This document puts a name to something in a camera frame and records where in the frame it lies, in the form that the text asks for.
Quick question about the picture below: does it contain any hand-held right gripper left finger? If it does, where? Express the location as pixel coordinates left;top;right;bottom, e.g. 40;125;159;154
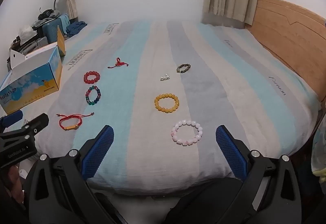
28;125;115;224

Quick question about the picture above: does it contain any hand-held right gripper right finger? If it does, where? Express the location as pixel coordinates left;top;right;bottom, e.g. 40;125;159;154
215;125;303;224

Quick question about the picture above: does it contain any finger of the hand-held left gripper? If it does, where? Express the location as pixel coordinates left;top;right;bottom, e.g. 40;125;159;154
22;113;50;138
0;109;24;128

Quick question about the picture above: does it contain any red cord bracelet gold tube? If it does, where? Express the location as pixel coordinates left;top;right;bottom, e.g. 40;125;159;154
56;112;95;131

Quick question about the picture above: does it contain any blue and yellow cardboard box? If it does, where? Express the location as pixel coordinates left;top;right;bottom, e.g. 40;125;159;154
0;25;66;115

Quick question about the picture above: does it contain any red bead bracelet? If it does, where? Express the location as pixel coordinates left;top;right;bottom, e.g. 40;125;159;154
84;71;100;84

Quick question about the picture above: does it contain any yellow bead bracelet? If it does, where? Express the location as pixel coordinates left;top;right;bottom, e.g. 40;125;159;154
154;94;179;113

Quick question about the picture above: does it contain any brown wooden bead bracelet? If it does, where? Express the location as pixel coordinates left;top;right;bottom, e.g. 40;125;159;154
176;63;191;73

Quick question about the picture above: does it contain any person's left hand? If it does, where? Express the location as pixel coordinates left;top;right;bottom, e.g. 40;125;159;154
8;165;21;190

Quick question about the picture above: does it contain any silver suitcase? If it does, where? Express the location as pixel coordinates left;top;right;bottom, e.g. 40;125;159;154
14;36;49;55

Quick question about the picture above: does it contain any white plastic bag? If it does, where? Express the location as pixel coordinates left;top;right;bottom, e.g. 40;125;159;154
17;25;36;42

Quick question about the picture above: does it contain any pale yellow printed cloth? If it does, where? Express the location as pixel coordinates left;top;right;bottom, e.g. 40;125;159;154
311;126;326;184

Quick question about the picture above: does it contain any teal suitcase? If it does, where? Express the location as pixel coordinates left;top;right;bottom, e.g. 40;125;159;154
42;14;70;42

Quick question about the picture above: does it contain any blue clothes pile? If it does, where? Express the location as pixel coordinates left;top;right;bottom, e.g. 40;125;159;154
66;21;88;37

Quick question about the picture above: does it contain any black bag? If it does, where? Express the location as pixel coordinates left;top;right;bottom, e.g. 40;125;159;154
38;9;61;21

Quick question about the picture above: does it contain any striped bed blanket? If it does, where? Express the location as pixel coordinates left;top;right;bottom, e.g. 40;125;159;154
38;19;320;195

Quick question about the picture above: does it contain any wooden headboard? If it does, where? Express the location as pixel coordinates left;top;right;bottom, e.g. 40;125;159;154
244;0;326;104

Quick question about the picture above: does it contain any multicolour glass bead bracelet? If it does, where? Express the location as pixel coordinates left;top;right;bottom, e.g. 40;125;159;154
85;85;101;106

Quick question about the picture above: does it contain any pink bead bracelet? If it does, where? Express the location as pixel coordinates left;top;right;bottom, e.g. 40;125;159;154
171;119;203;144

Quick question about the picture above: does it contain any small red cord bracelet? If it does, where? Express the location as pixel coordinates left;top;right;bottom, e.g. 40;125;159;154
107;57;129;69

